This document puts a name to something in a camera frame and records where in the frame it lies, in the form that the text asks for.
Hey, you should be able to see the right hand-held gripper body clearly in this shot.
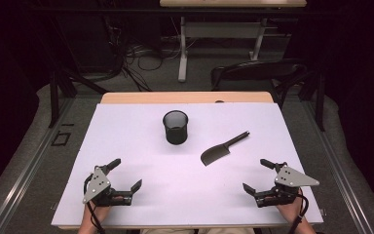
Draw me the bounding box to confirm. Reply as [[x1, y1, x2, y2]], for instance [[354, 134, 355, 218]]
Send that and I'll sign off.
[[253, 161, 320, 209]]

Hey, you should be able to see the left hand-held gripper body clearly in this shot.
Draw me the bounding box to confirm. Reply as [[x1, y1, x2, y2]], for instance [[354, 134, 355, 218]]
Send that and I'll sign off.
[[82, 165, 134, 208]]

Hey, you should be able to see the black spatula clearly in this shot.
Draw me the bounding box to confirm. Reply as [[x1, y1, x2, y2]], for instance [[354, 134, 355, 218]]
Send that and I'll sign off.
[[200, 130, 250, 167]]

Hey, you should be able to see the black mesh pen holder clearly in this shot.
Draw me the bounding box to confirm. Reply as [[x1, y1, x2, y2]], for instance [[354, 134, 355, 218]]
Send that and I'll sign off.
[[162, 109, 189, 145]]

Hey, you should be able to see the person's left hand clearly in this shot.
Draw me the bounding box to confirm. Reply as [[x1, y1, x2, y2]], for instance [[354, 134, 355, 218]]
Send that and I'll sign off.
[[81, 194, 125, 226]]

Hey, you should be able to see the person's right hand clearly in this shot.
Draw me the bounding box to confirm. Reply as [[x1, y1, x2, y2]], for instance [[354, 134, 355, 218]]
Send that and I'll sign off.
[[276, 188, 308, 225]]

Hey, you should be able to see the white table mat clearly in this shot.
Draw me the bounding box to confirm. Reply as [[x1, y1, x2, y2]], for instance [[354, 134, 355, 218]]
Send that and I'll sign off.
[[51, 102, 324, 227]]

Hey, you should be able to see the black metal stand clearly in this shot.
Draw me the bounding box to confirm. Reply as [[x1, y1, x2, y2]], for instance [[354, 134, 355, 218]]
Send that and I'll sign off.
[[48, 68, 110, 129], [297, 70, 326, 133]]

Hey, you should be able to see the black office chair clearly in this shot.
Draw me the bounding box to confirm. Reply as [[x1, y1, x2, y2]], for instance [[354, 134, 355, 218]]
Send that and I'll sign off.
[[209, 58, 310, 108]]

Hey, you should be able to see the wooden table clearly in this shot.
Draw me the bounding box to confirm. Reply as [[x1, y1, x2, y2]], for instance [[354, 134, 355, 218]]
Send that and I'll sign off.
[[51, 91, 325, 230]]

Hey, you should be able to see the beige desk with white legs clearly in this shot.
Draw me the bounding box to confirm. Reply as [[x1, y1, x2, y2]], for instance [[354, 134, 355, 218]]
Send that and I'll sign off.
[[159, 0, 308, 83]]

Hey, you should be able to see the left hand-held gripper cable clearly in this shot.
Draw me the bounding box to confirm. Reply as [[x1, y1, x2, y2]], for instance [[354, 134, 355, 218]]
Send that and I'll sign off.
[[83, 174, 106, 234]]

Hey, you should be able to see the hand-held gripper cable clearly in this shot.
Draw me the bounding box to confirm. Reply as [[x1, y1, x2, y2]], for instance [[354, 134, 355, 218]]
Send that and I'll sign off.
[[286, 188, 310, 234], [83, 174, 106, 234]]

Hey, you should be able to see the right hand-held gripper cable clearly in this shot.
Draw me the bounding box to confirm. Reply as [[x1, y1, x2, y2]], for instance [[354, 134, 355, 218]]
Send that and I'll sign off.
[[286, 188, 310, 234]]

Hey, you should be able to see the aluminium floor rail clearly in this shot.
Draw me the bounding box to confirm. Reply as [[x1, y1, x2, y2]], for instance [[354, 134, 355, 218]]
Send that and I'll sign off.
[[301, 99, 373, 234], [0, 97, 76, 234]]

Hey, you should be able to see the bundle of black floor cables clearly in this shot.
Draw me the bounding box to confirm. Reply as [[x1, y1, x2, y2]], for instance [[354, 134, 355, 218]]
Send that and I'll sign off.
[[103, 16, 183, 93]]

